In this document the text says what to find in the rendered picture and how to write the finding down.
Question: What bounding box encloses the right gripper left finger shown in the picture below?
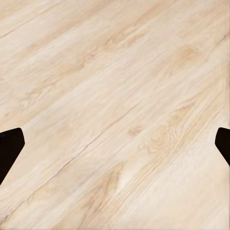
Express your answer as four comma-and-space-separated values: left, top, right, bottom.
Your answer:
0, 127, 25, 185

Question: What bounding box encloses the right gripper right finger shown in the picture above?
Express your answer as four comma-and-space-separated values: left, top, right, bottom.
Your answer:
215, 127, 230, 166

